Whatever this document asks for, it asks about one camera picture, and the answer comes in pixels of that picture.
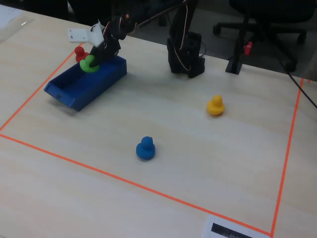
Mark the red clamp knob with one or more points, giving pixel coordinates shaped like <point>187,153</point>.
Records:
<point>248,48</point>

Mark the yellow rubber duck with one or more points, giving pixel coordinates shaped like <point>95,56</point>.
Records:
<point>216,107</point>

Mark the green rubber duck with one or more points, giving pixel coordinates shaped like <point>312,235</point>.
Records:
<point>85,67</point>

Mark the red rubber duck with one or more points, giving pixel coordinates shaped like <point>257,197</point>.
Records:
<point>79,52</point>

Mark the blue plastic box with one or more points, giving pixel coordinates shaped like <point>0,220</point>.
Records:
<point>99,79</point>

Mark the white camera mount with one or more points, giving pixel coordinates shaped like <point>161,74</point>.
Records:
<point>81,34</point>

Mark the blue rubber duck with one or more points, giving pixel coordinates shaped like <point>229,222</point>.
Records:
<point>145,151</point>

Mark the black stand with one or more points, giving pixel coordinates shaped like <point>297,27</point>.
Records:
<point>235,62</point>

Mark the white paper sheet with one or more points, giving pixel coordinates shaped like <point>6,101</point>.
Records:
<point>5,15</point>

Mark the black office chair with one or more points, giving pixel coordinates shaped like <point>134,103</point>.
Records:
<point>272,15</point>

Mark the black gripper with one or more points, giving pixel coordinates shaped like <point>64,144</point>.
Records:
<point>105,52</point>

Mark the orange tape strip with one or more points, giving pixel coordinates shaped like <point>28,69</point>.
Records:
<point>123,179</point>
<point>37,93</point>
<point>288,148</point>

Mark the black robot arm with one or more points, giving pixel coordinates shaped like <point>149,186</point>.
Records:
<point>183,49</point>

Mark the white paper with black bar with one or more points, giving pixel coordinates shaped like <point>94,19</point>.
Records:
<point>223,229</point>

